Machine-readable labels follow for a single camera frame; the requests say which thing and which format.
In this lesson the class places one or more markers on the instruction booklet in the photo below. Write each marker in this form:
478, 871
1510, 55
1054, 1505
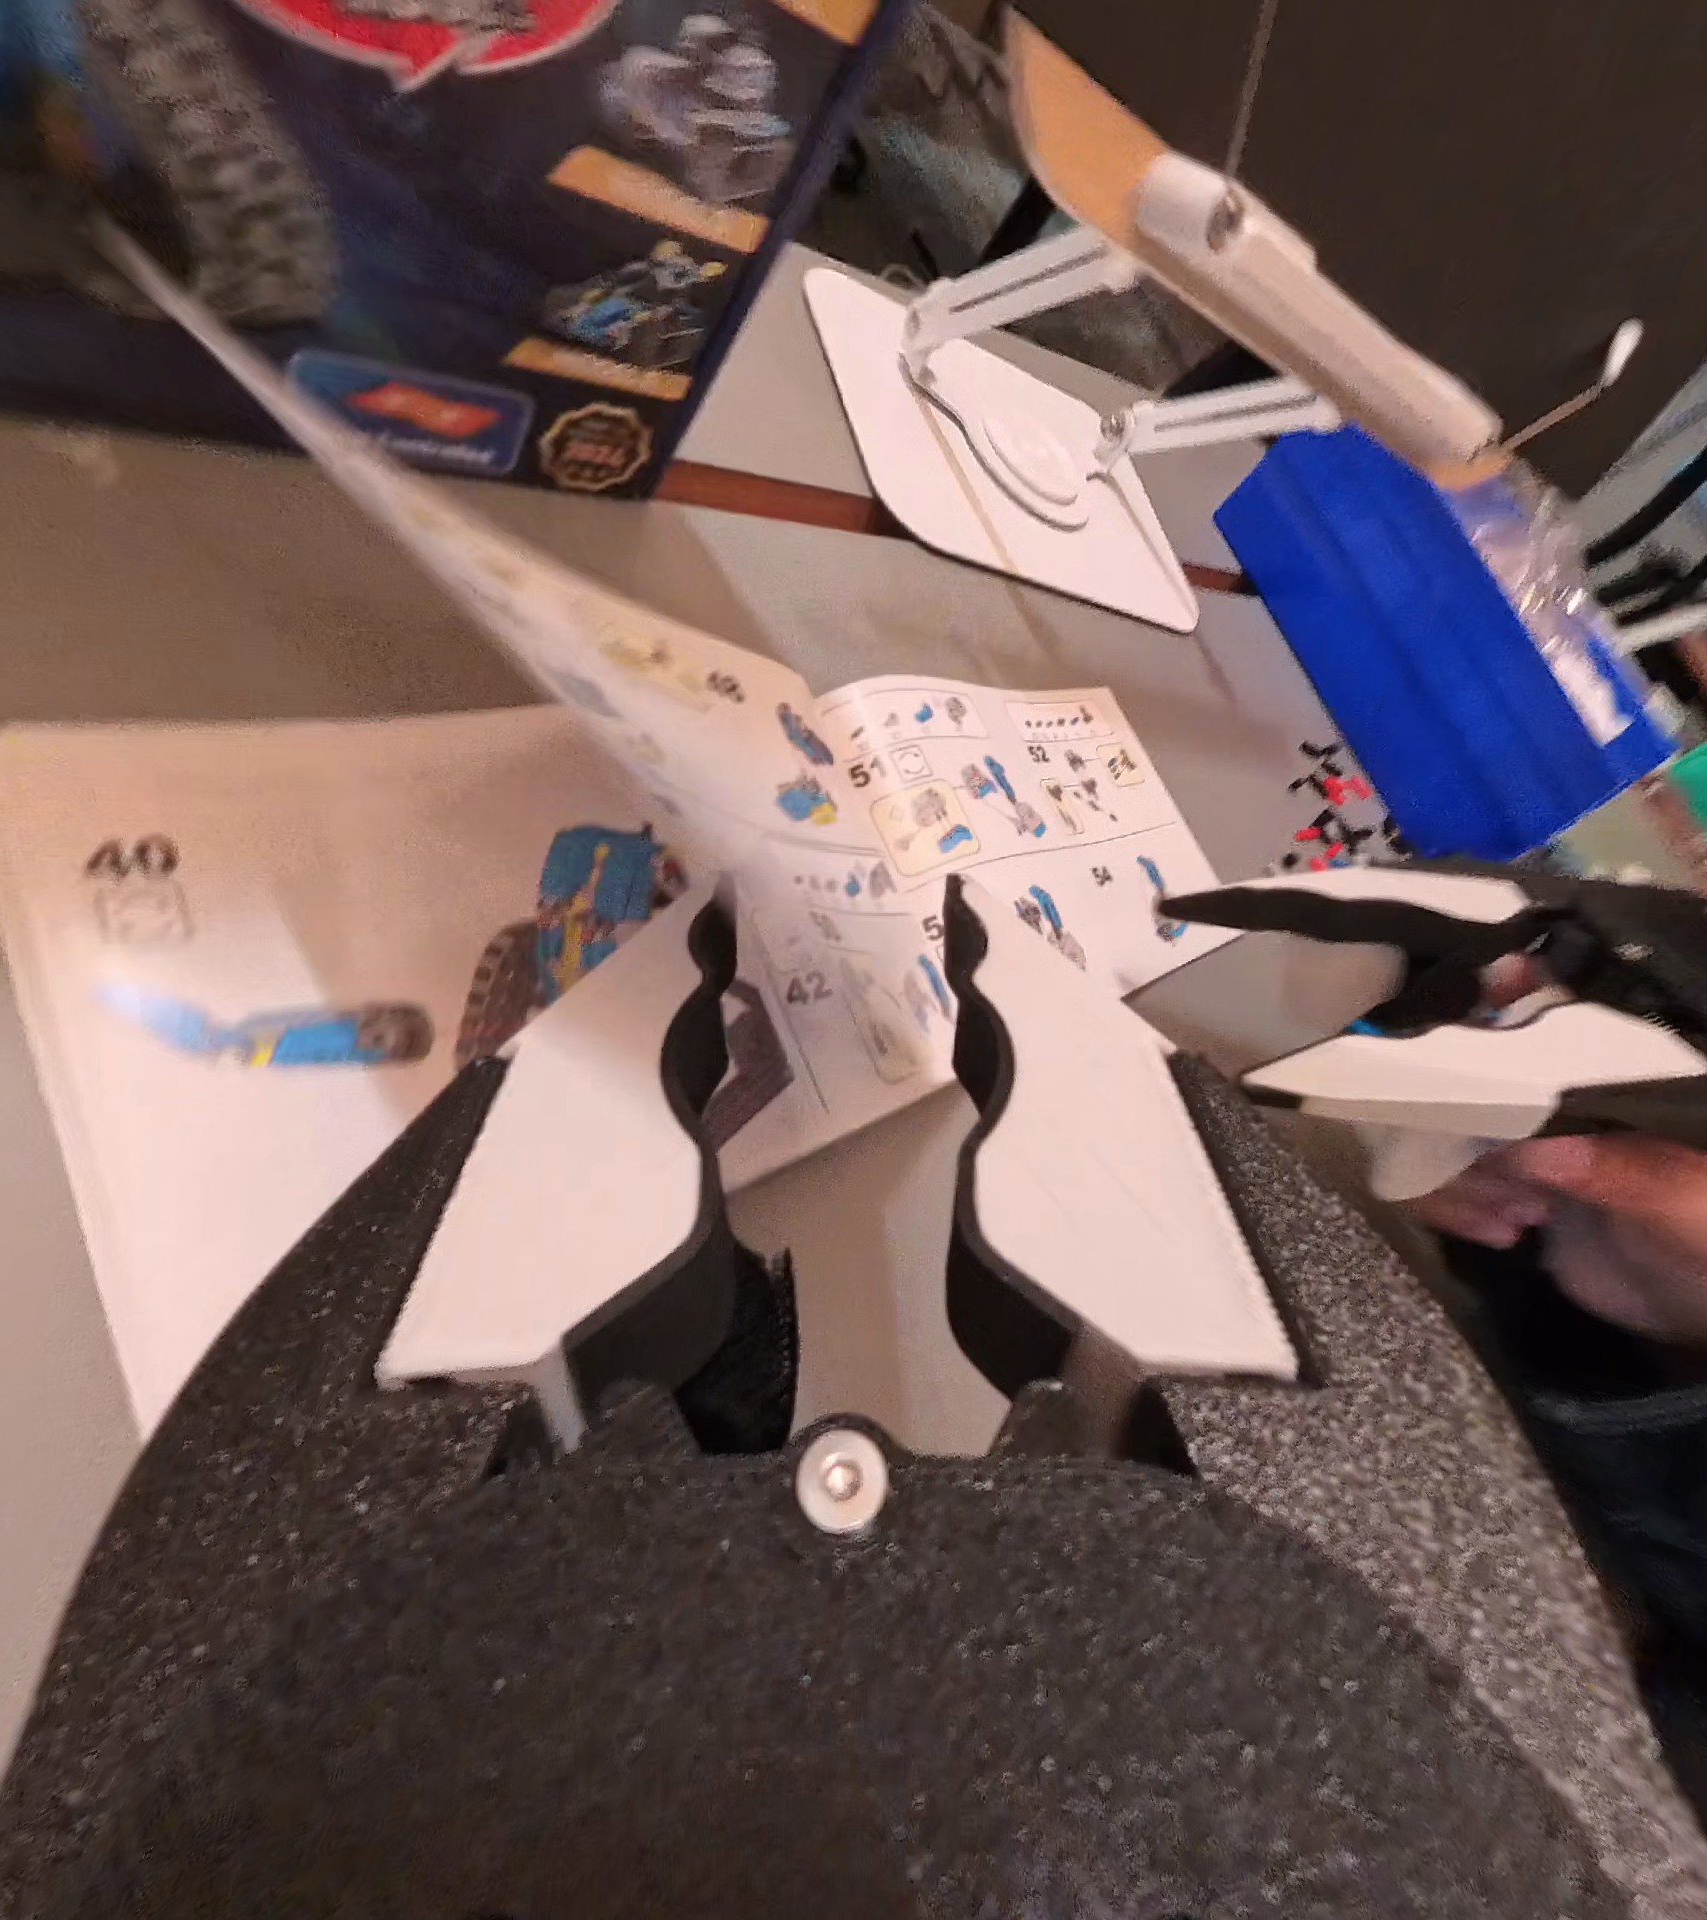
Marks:
268, 1171

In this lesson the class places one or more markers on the person's right hand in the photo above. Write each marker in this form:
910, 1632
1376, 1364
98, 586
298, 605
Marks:
1693, 1244

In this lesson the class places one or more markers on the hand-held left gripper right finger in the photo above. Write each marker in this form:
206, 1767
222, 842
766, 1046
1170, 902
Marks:
1094, 1171

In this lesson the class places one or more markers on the clear plastic bag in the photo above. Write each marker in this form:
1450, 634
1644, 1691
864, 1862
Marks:
1544, 570

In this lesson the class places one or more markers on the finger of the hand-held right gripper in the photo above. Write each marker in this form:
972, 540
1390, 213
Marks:
1514, 1073
1408, 908

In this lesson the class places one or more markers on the white adjustable stand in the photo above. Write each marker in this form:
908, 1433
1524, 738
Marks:
1004, 465

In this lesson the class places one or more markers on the grey desk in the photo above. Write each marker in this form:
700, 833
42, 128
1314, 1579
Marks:
192, 600

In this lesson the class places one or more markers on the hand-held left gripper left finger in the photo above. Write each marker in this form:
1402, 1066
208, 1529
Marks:
568, 1141

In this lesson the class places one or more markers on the dark blue toy box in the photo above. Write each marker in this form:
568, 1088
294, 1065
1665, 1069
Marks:
492, 224

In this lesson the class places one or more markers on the blue plastic bin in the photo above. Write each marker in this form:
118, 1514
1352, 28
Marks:
1394, 645

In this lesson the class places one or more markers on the small black red connector pins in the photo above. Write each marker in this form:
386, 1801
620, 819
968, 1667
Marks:
1342, 802

